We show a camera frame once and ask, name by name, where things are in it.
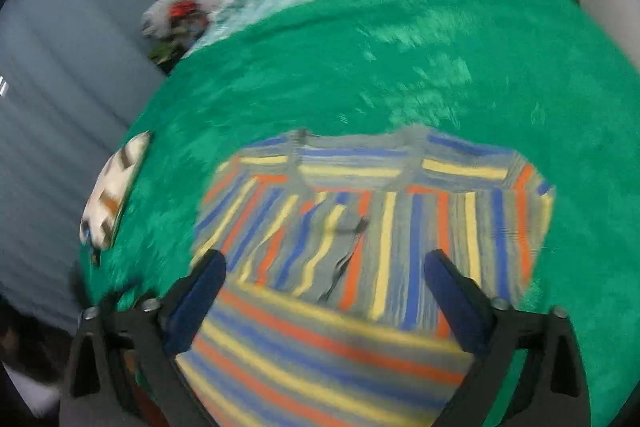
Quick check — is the striped knit sweater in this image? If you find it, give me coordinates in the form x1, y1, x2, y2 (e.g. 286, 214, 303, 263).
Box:
177, 126, 555, 426

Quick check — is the patchwork beige brown pillow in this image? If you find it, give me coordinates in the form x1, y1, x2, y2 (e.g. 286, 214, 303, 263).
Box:
79, 131, 152, 251

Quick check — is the green floral bedspread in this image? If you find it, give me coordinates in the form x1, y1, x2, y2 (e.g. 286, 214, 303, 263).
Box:
88, 0, 639, 426

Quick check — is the blue grey curtain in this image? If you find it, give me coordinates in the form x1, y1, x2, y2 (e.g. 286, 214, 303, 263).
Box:
1, 0, 164, 332

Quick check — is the pile of clothes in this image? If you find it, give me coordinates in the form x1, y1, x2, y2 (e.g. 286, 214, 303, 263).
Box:
141, 0, 209, 75

